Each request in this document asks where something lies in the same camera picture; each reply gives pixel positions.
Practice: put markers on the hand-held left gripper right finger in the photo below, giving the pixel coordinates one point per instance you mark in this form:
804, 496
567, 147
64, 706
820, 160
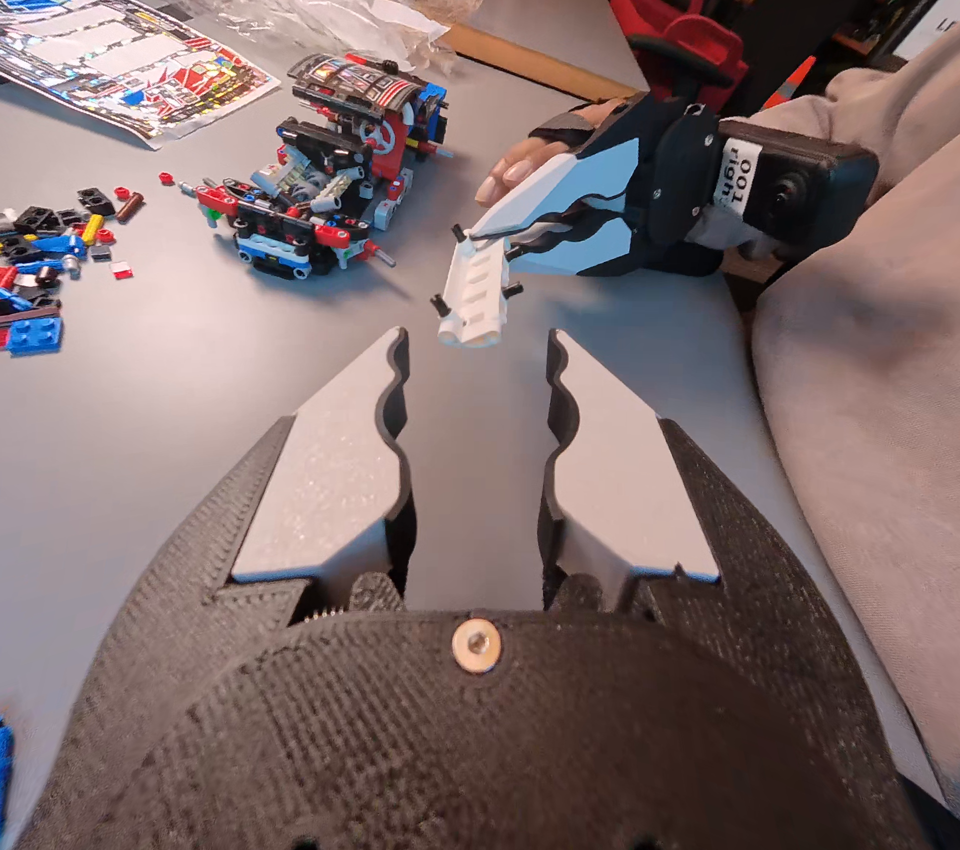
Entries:
622, 475

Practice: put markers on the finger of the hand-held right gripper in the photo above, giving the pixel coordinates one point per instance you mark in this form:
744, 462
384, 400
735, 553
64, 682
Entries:
577, 179
592, 247

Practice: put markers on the partly built lego truck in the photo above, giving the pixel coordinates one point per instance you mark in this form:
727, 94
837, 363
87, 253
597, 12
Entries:
330, 190

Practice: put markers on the red plastic chair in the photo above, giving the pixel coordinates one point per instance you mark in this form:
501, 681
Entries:
690, 48

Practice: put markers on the person's right hand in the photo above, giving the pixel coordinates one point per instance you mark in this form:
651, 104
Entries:
517, 172

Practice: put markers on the pile of mixed lego pieces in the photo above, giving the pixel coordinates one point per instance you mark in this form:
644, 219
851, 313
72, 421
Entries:
37, 265

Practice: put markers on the person's beige hoodie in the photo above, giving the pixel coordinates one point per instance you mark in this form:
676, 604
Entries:
862, 415

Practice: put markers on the orange traffic cone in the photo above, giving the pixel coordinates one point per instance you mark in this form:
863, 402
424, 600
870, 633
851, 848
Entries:
791, 85

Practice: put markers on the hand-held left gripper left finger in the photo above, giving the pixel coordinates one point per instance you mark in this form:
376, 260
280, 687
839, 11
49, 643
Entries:
330, 475

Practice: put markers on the person's right forearm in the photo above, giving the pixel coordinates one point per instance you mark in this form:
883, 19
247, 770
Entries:
885, 100

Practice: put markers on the white lego panel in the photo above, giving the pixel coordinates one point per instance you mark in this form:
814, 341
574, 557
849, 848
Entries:
472, 295

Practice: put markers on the holographic sticker sheet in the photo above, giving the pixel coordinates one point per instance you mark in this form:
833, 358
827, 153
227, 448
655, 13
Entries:
112, 63

